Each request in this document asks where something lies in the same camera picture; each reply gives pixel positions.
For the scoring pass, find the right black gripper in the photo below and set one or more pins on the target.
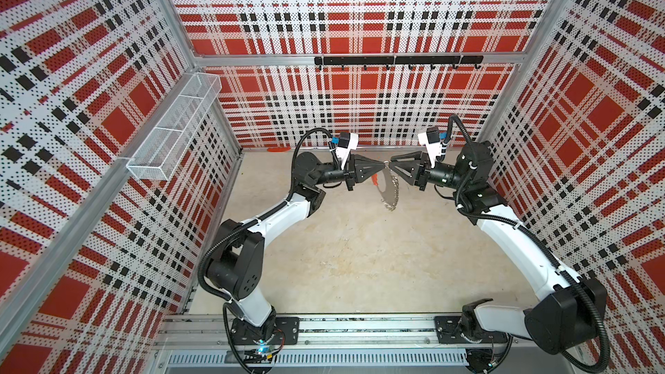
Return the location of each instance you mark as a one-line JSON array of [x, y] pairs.
[[419, 171]]

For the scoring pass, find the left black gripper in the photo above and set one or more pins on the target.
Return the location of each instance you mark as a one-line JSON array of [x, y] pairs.
[[360, 169]]

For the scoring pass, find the grey key organizer red handle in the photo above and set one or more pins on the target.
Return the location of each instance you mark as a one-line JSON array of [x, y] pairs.
[[388, 186]]

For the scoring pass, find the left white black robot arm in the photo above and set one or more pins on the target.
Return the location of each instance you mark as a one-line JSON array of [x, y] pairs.
[[232, 267]]

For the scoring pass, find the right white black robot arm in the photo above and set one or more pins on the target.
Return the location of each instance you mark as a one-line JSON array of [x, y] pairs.
[[568, 318]]

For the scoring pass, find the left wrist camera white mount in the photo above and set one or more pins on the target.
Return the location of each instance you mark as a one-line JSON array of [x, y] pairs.
[[342, 146]]

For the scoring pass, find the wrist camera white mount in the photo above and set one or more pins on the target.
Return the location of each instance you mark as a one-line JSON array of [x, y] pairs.
[[435, 143], [342, 146]]

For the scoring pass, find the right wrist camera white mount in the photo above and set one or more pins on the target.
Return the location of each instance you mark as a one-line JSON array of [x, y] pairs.
[[435, 143]]

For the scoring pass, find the red strip at wall base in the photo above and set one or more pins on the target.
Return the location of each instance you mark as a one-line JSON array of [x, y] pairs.
[[279, 149]]

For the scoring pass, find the black hook rail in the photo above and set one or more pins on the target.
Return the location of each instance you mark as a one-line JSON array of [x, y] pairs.
[[392, 60]]

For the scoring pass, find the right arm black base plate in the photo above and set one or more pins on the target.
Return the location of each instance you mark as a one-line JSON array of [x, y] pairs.
[[448, 330]]

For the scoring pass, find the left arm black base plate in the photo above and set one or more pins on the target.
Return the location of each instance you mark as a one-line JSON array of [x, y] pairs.
[[283, 330]]

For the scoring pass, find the white wire mesh basket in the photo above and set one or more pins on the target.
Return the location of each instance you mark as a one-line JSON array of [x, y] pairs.
[[160, 154]]

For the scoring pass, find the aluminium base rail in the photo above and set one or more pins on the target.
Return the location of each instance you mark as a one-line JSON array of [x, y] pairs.
[[342, 343]]

